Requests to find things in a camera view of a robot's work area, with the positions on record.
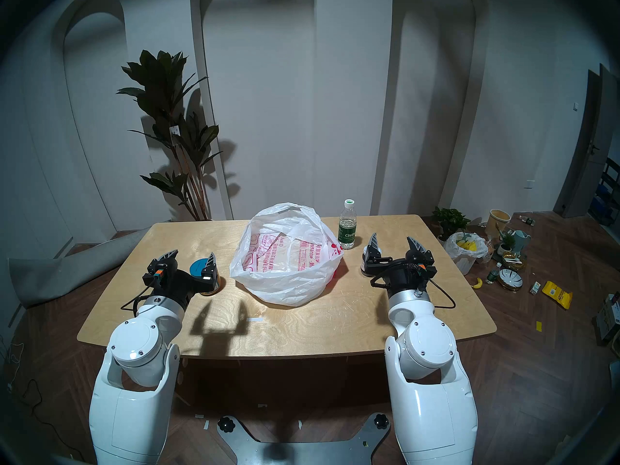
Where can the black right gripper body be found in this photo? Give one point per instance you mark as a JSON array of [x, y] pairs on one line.
[[402, 275]]

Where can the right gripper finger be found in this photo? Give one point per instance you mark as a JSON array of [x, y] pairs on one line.
[[374, 248], [419, 253]]

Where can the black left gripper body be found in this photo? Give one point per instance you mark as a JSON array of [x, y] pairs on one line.
[[179, 285]]

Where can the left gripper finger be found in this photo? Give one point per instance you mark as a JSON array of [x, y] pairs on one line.
[[168, 259], [211, 268]]

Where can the peanut butter jar blue lid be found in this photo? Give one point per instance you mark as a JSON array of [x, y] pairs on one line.
[[197, 268]]

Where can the water bottle green label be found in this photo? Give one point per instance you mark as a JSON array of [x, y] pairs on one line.
[[347, 231]]

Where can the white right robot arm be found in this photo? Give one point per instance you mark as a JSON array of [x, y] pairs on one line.
[[431, 420]]

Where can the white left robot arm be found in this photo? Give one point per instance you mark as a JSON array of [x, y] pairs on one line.
[[131, 420]]

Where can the white bin bag yellow contents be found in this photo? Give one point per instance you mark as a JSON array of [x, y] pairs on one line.
[[465, 261]]

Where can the white plastic bag red print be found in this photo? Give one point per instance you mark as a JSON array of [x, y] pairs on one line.
[[286, 280]]

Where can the small green bushy plant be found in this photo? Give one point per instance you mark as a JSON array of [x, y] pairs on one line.
[[450, 219]]

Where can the small green bottle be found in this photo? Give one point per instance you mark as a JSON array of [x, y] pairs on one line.
[[493, 276]]

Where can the beige flower pot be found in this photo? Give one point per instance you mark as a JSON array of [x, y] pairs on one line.
[[498, 222]]

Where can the tiny potted green plant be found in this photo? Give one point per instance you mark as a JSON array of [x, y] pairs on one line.
[[507, 241]]

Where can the gold rimmed dish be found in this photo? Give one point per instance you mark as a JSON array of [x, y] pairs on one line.
[[514, 261]]

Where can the teal watering jug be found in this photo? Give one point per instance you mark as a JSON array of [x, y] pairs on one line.
[[520, 241]]

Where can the light wooden table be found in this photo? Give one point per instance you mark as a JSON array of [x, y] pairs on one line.
[[300, 328]]

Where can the grey rolled mat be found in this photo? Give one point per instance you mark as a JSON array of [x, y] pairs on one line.
[[58, 275]]

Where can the lying green glass bottle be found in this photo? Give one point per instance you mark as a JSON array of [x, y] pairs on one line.
[[528, 221]]

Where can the small white green carton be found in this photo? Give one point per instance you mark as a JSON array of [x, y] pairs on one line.
[[534, 288]]

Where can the yellow snack packet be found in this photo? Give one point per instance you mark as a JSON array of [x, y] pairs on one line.
[[557, 294]]

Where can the black star knob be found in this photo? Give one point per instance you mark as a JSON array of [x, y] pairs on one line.
[[226, 424], [381, 421]]

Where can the tall dark leafy plant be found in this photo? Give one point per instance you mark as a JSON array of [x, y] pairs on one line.
[[160, 81]]

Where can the dark grey door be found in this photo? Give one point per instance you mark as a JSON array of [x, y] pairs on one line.
[[588, 154]]

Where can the dark shelf blue crates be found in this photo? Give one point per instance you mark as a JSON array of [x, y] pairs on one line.
[[608, 197]]

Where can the cardboard box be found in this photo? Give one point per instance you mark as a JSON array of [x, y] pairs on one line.
[[609, 318]]

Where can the grey metal robot base plate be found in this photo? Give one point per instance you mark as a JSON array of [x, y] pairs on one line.
[[310, 452]]

